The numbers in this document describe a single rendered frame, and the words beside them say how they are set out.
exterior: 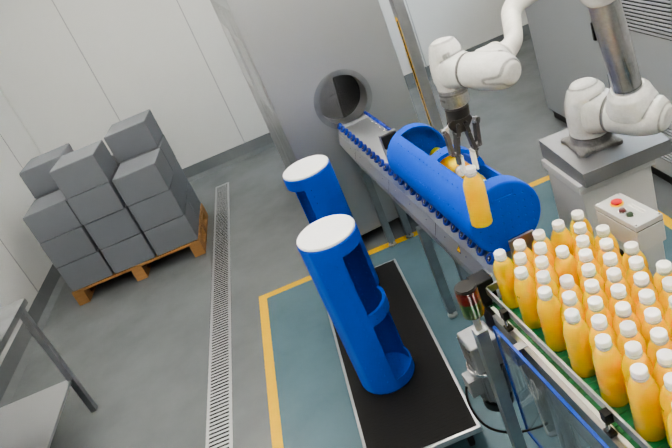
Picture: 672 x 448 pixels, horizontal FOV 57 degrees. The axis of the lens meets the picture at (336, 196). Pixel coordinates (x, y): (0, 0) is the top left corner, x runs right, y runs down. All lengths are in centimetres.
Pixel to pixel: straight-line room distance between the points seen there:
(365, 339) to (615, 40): 163
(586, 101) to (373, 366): 152
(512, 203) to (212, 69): 524
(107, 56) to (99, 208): 223
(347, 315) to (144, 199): 293
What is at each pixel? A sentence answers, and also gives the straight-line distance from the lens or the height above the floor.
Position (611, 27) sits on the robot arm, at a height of 161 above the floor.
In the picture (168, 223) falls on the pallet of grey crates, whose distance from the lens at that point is 550.
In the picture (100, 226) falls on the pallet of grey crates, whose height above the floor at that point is 60.
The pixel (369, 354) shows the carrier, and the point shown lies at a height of 42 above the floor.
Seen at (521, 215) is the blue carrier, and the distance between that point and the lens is 236.
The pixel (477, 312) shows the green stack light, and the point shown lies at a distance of 180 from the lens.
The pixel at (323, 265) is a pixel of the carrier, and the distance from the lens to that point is 271.
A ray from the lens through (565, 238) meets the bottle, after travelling 220.
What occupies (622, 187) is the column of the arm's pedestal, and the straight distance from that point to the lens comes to 271.
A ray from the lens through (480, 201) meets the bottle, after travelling 210.
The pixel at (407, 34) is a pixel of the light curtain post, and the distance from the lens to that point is 349.
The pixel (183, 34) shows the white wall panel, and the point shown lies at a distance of 708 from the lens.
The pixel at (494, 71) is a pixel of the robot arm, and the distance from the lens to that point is 178.
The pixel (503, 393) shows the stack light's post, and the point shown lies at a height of 85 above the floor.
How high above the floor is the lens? 232
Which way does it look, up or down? 25 degrees down
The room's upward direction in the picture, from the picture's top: 23 degrees counter-clockwise
